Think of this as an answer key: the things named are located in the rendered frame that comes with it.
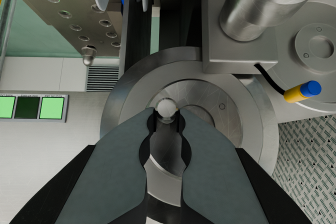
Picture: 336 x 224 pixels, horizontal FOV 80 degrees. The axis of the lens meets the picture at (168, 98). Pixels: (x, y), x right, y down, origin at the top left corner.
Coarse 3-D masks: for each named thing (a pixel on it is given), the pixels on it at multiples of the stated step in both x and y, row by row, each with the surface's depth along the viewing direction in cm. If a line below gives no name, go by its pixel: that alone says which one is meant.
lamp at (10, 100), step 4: (0, 100) 50; (4, 100) 50; (8, 100) 50; (12, 100) 50; (0, 104) 49; (4, 104) 49; (8, 104) 49; (12, 104) 49; (0, 108) 49; (4, 108) 49; (8, 108) 49; (0, 112) 49; (4, 112) 49; (8, 112) 49; (0, 116) 49; (4, 116) 49; (8, 116) 49
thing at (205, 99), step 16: (176, 80) 16; (192, 80) 15; (160, 96) 15; (176, 96) 15; (192, 96) 15; (208, 96) 15; (224, 96) 15; (192, 112) 15; (208, 112) 15; (224, 112) 15; (160, 128) 15; (224, 128) 15; (240, 128) 15; (160, 144) 14; (176, 144) 14; (240, 144) 15; (160, 160) 14; (176, 160) 14; (176, 176) 14
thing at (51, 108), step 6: (42, 102) 49; (48, 102) 49; (54, 102) 50; (60, 102) 50; (42, 108) 49; (48, 108) 49; (54, 108) 49; (60, 108) 49; (42, 114) 49; (48, 114) 49; (54, 114) 49; (60, 114) 49
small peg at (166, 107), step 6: (162, 102) 12; (168, 102) 12; (174, 102) 12; (156, 108) 12; (162, 108) 12; (168, 108) 12; (174, 108) 12; (156, 114) 12; (162, 114) 12; (168, 114) 12; (174, 114) 12; (162, 120) 13; (168, 120) 12
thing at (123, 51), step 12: (132, 0) 22; (132, 12) 22; (144, 12) 33; (132, 24) 22; (144, 24) 33; (132, 36) 22; (144, 36) 33; (120, 48) 19; (132, 48) 22; (144, 48) 34; (120, 60) 19; (132, 60) 23; (120, 72) 18
